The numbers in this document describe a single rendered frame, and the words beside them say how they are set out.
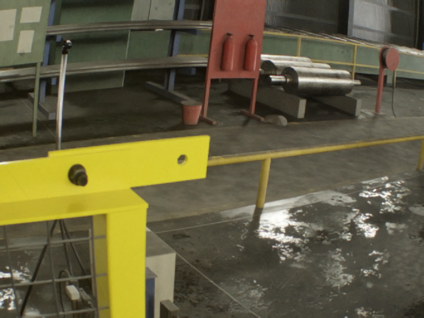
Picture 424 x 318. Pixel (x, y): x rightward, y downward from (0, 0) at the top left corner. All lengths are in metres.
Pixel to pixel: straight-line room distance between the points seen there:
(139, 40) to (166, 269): 8.49
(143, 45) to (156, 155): 10.00
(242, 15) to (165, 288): 6.17
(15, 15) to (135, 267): 6.05
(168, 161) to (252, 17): 7.61
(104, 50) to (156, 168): 9.00
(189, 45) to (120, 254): 10.59
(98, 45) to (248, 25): 2.79
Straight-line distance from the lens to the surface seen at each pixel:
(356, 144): 6.05
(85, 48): 9.47
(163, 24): 8.45
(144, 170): 0.64
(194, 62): 8.85
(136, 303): 0.66
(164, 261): 2.29
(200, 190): 5.58
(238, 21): 8.10
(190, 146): 0.66
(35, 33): 6.68
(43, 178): 0.59
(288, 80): 9.07
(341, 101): 10.26
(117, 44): 9.72
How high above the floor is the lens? 2.04
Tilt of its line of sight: 18 degrees down
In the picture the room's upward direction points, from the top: 6 degrees clockwise
